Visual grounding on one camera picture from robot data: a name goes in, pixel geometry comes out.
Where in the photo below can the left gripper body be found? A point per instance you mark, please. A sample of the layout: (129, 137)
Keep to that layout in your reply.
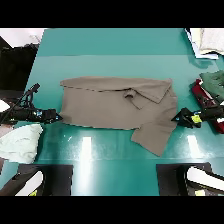
(49, 115)

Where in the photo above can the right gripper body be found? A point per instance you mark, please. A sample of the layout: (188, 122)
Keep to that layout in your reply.
(192, 119)

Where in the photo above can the grey-brown T-shirt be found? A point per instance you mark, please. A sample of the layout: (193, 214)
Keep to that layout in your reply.
(100, 106)

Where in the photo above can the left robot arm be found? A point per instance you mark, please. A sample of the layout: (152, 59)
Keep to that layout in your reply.
(20, 115)

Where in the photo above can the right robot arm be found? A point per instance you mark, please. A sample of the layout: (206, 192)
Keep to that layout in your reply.
(204, 176)

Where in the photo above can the red garment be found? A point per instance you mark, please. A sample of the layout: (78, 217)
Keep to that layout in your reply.
(203, 96)

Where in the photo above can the pale white garment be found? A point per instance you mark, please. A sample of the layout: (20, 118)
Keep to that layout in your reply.
(20, 143)

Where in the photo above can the black garment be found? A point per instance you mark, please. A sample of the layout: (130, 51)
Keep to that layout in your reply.
(16, 66)

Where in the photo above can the cream garment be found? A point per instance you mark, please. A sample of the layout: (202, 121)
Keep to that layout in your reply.
(213, 40)

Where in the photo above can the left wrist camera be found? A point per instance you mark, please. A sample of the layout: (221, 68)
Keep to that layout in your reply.
(32, 90)

